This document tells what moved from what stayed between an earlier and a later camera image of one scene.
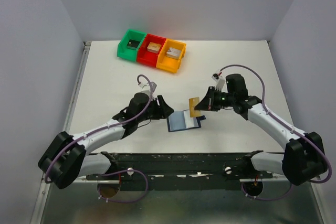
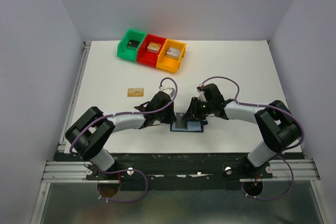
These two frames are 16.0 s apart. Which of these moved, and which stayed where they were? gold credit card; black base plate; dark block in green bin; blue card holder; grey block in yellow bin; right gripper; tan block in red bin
Moved: right gripper; gold credit card; blue card holder
Stayed: grey block in yellow bin; black base plate; tan block in red bin; dark block in green bin
